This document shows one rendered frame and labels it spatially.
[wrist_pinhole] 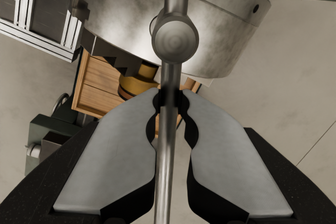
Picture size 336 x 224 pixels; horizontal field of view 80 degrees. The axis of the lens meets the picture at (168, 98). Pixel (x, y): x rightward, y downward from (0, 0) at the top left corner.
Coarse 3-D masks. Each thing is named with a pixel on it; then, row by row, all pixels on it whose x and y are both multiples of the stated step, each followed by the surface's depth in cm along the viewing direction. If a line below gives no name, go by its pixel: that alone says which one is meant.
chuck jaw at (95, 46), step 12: (84, 12) 27; (84, 36) 31; (96, 36) 29; (84, 48) 31; (96, 48) 30; (108, 48) 31; (108, 60) 35; (120, 60) 34; (132, 60) 36; (120, 72) 38; (132, 72) 38
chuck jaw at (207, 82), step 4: (160, 68) 40; (156, 72) 40; (160, 72) 40; (156, 76) 41; (160, 76) 40; (184, 76) 39; (188, 76) 39; (192, 76) 39; (156, 80) 41; (180, 80) 40; (184, 80) 40; (196, 80) 39; (200, 80) 39; (204, 80) 39; (208, 80) 38; (204, 84) 39; (208, 84) 39
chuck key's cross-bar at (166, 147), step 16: (176, 0) 10; (176, 64) 11; (160, 80) 12; (176, 80) 12; (176, 96) 12; (160, 112) 13; (176, 112) 13; (160, 128) 13; (160, 144) 13; (160, 160) 14; (160, 176) 14; (160, 192) 14; (160, 208) 14
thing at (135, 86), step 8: (144, 64) 39; (152, 64) 44; (144, 72) 40; (152, 72) 40; (120, 80) 42; (128, 80) 40; (136, 80) 39; (144, 80) 40; (152, 80) 41; (120, 88) 42; (128, 88) 41; (136, 88) 40; (144, 88) 41; (120, 96) 43; (128, 96) 42
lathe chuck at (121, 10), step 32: (96, 0) 24; (128, 0) 23; (160, 0) 22; (192, 0) 22; (96, 32) 26; (128, 32) 24; (224, 32) 25; (160, 64) 26; (192, 64) 27; (224, 64) 30
